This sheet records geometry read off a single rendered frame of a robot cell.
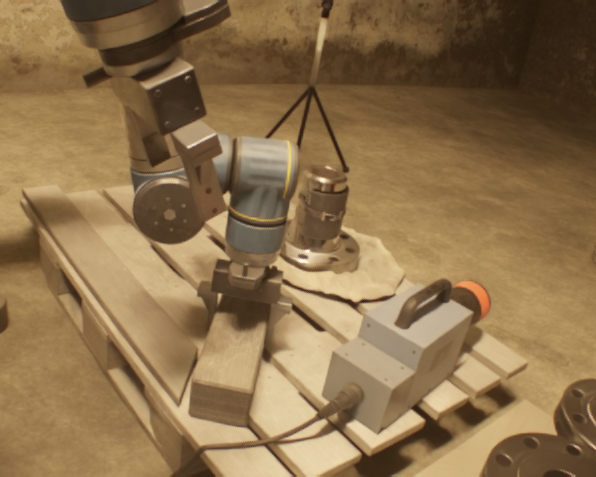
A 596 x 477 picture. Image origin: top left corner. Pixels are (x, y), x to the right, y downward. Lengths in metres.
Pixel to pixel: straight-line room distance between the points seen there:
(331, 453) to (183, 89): 0.73
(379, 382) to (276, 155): 0.43
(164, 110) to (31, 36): 3.01
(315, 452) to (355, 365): 0.17
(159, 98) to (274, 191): 0.54
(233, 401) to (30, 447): 0.42
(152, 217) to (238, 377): 0.34
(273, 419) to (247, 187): 0.42
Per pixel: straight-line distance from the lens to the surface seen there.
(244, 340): 1.17
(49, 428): 1.30
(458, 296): 1.37
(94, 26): 0.54
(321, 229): 1.57
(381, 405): 1.12
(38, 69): 3.59
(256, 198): 1.06
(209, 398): 1.08
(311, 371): 1.27
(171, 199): 0.87
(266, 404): 1.17
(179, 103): 0.55
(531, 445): 1.12
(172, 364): 1.19
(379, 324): 1.16
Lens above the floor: 0.91
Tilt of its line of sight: 25 degrees down
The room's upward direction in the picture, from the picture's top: 10 degrees clockwise
